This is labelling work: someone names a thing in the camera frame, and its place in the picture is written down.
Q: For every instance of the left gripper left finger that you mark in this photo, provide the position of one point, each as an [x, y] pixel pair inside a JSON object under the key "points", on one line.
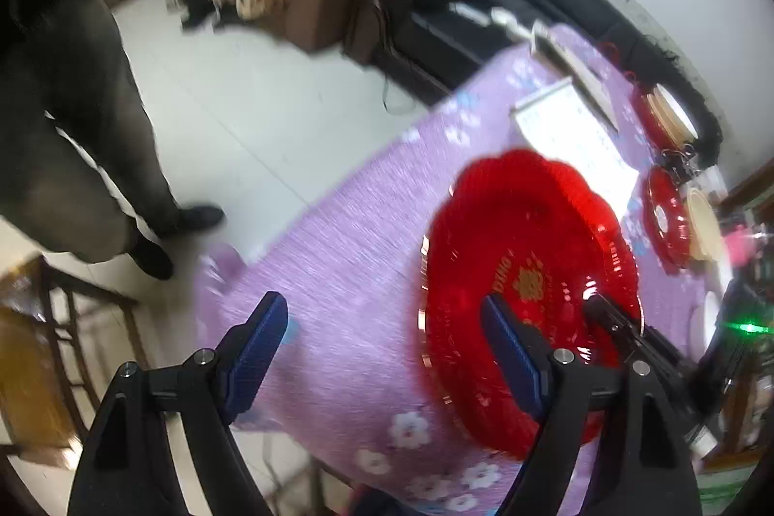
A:
{"points": [[127, 466]]}

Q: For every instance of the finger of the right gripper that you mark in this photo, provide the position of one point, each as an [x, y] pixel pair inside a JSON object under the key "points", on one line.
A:
{"points": [[694, 390]]}

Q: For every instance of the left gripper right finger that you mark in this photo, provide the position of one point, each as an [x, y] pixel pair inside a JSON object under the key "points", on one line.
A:
{"points": [[643, 464]]}

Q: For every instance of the white paper bowl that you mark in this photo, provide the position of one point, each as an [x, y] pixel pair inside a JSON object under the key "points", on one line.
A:
{"points": [[702, 326]]}

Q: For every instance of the small red plastic plate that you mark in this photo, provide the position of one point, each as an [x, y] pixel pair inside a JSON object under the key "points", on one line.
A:
{"points": [[665, 220]]}

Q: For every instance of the large red wedding plate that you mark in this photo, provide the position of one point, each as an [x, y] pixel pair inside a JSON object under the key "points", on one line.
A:
{"points": [[530, 230]]}

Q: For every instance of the wooden chair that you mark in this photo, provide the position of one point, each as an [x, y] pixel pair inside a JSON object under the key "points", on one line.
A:
{"points": [[43, 363]]}

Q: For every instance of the beige plastic bowl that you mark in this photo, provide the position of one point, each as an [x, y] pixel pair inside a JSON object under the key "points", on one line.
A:
{"points": [[706, 239]]}

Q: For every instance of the purple floral tablecloth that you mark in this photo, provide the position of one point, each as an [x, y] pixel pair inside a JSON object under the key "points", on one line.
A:
{"points": [[348, 382]]}

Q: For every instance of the white paper sheet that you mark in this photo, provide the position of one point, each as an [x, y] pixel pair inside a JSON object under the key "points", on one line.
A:
{"points": [[556, 122]]}

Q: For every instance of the person in dark trousers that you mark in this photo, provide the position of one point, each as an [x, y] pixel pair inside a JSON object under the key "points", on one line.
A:
{"points": [[79, 167]]}

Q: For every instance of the flat book on table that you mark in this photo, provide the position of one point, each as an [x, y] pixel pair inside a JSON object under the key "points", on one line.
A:
{"points": [[544, 45]]}

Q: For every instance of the black sofa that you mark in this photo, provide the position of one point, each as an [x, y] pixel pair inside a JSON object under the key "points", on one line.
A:
{"points": [[432, 47]]}

